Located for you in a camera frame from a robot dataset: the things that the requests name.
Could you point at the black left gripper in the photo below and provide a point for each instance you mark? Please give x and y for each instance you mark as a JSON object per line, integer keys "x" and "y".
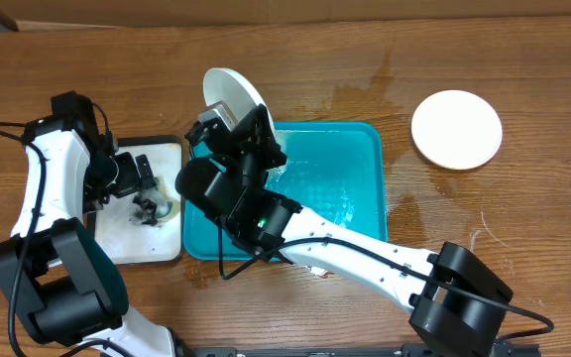
{"x": 133, "y": 178}

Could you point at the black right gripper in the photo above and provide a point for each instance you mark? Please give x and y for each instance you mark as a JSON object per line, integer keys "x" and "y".
{"x": 261, "y": 137}

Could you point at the yellow sponge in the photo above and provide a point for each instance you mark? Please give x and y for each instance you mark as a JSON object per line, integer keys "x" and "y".
{"x": 152, "y": 206}

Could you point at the white plate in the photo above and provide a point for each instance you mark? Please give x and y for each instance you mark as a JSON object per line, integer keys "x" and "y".
{"x": 456, "y": 130}
{"x": 230, "y": 86}

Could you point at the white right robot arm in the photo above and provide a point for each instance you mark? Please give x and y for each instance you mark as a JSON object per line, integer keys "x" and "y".
{"x": 454, "y": 301}

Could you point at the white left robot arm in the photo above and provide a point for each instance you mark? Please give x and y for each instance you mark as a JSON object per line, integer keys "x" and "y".
{"x": 58, "y": 282}

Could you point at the black soapy water tray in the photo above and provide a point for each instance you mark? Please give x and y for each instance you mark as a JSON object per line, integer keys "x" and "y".
{"x": 115, "y": 227}

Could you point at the teal plastic tray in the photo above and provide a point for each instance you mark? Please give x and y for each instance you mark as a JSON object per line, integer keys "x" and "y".
{"x": 337, "y": 170}

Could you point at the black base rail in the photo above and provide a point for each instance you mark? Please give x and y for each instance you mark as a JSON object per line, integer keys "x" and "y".
{"x": 407, "y": 350}

